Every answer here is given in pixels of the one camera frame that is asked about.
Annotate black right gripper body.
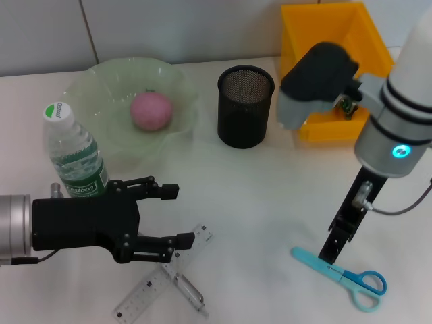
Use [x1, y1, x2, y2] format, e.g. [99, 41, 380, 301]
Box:
[328, 165, 389, 242]

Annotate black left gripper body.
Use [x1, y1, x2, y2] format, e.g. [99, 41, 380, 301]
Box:
[32, 180, 142, 265]

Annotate blue scissors with sheath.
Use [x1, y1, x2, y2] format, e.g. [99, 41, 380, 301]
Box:
[291, 246, 388, 313]

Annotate transparent plastic ruler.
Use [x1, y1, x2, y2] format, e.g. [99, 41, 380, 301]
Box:
[112, 223, 217, 324]

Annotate clear bottle with green label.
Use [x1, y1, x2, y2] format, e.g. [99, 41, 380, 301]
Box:
[43, 101, 111, 200]

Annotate pink peach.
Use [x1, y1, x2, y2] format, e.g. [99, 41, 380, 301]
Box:
[130, 91, 174, 132]

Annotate green plastic wrapper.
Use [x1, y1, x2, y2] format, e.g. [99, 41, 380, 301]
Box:
[333, 96, 359, 121]

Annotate grey white pen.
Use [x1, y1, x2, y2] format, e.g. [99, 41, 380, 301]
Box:
[158, 259, 210, 319]

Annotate black mesh pen holder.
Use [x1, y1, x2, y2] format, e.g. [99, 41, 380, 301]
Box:
[217, 65, 276, 150]

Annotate translucent green fruit bowl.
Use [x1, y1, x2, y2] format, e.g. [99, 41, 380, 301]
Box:
[63, 57, 201, 173]

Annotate yellow plastic bin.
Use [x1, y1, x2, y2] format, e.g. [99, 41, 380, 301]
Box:
[280, 1, 396, 143]

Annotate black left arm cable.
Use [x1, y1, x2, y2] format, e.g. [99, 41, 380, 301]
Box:
[11, 248, 57, 266]

